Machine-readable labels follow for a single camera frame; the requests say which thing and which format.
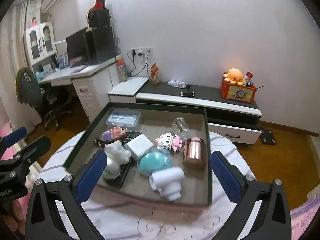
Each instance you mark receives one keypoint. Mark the white cube power adapter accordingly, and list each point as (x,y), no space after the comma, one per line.
(168,182)

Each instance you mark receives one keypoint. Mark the orange octopus plush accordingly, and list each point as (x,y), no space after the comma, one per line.
(234,77)

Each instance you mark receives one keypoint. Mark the white wall power strip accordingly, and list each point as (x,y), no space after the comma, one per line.
(143,50)

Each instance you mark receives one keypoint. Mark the person left hand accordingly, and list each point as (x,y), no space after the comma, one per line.
(16,220)

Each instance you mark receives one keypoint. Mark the round table striped cloth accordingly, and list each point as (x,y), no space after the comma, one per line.
(117,218)

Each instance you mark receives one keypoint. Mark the black computer tower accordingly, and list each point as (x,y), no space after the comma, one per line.
(100,45)

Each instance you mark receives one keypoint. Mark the rose gold metal canister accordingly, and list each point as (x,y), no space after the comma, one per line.
(194,153)

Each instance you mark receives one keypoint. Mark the black hair clip with flowers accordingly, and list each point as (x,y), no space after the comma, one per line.
(110,136)

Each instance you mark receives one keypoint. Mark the red cartoon storage crate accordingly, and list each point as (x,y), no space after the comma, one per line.
(238,93)

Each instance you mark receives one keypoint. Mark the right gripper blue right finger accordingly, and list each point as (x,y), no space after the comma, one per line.
(273,219)

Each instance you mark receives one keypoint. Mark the pink white block kitty figure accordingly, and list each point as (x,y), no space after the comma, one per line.
(170,141)

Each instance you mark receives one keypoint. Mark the black office chair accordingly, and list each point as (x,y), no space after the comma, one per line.
(56,101)

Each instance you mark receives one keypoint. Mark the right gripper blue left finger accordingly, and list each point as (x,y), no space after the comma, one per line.
(43,220)

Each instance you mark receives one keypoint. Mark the white astronaut figure lamp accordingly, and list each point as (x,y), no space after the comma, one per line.
(117,156)

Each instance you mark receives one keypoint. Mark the clear glass perfume bottle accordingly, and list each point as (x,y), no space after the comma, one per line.
(180,128)

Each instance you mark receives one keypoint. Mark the orange snack bag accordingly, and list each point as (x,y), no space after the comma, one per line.
(154,74)

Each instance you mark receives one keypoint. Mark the clear dental flosser box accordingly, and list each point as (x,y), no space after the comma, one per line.
(125,119)

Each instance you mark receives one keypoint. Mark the black computer monitor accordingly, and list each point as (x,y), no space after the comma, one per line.
(76,49)

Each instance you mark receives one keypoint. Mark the orange lid bottle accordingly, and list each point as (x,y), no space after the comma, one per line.
(122,72)

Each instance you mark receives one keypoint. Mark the pink blanket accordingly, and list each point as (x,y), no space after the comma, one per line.
(302,216)

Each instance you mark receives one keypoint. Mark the grey jacket on chair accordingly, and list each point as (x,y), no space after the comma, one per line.
(28,90)

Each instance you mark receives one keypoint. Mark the black bathroom scale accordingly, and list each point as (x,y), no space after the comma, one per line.
(267,137)

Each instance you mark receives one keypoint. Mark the white computer desk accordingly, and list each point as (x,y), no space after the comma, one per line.
(92,84)

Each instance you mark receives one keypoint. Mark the teal ball clear dome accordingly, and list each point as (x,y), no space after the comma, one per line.
(155,159)

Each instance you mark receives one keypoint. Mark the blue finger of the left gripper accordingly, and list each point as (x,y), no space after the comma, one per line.
(30,153)
(13,138)

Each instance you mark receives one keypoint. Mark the white glass door cabinet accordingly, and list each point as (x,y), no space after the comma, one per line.
(40,42)

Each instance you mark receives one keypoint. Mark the black tv remote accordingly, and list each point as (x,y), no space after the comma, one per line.
(119,181)

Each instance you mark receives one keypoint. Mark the black speaker box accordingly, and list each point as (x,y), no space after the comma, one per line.
(98,18)

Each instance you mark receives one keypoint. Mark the black white tv cabinet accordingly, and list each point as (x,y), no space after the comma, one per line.
(235,120)

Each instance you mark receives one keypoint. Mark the tissue packet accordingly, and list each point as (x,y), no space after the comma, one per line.
(177,84)

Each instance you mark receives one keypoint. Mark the small black dumbbell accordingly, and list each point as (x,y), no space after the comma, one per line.
(190,93)

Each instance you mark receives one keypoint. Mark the white square box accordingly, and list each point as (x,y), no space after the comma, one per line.
(138,145)

